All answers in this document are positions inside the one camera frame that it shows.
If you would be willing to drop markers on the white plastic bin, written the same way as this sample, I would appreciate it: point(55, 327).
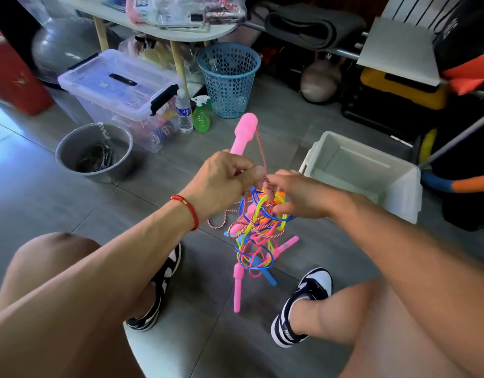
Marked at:
point(403, 197)

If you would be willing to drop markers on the black red inflatable toy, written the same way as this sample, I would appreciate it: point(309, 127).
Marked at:
point(466, 59)

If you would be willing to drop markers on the black white right shoe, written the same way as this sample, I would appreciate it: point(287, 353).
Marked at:
point(314, 285)

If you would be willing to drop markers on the black white shoe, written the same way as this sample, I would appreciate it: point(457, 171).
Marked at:
point(151, 311)
point(314, 285)

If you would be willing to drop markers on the brown ball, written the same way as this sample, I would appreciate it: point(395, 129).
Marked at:
point(320, 81)

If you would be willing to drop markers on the person's right forearm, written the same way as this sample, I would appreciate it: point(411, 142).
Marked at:
point(423, 279)

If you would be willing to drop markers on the small plastic water bottle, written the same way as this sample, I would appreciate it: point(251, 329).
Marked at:
point(184, 114)

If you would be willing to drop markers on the black white left shoe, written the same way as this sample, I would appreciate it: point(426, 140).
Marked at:
point(151, 311)

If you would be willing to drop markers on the white round table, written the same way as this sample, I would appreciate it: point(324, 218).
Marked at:
point(108, 13)

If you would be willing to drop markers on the grey exercise ball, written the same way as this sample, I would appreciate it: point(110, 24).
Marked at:
point(61, 47)

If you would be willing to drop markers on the clear plastic bag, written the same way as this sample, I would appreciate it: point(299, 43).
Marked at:
point(222, 11)

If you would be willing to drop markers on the white plastic bag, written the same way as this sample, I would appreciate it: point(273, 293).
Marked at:
point(53, 4)

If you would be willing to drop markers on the pink white packet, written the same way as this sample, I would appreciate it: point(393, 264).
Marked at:
point(139, 10)

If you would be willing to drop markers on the grey flat board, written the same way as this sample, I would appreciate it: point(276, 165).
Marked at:
point(399, 51)

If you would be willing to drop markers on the multicoloured hula hoop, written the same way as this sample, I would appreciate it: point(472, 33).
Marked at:
point(470, 183)

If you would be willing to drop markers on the person's left leg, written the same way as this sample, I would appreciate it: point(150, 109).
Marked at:
point(37, 263)

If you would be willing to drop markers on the grey folded mat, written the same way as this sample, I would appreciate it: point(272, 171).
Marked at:
point(313, 27)

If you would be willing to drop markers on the white radiator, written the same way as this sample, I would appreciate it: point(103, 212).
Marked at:
point(415, 8)

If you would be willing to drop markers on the green spray bottle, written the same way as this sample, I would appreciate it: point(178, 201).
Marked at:
point(202, 120)

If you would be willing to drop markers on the person's right leg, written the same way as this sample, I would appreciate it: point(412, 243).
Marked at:
point(360, 319)

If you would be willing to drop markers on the person's left forearm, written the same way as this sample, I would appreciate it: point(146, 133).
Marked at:
point(76, 303)

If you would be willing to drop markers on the blue mesh plastic basket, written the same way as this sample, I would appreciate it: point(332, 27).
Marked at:
point(228, 82)

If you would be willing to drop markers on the grey metal basin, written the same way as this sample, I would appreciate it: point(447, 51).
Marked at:
point(66, 149)

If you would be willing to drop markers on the clear bin with black latches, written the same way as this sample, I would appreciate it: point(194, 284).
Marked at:
point(100, 78)

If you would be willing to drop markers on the red bag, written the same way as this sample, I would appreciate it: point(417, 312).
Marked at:
point(14, 82)

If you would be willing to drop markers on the yellow black case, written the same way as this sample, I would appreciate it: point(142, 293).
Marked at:
point(403, 89)

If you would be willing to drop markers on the person's left hand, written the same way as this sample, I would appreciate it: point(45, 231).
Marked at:
point(222, 185)

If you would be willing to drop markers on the person's leg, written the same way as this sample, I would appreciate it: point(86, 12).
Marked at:
point(37, 263)
point(360, 319)

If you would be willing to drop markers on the white metal pole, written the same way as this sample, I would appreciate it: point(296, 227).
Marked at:
point(458, 136)

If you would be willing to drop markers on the person's right hand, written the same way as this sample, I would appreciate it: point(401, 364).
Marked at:
point(313, 197)

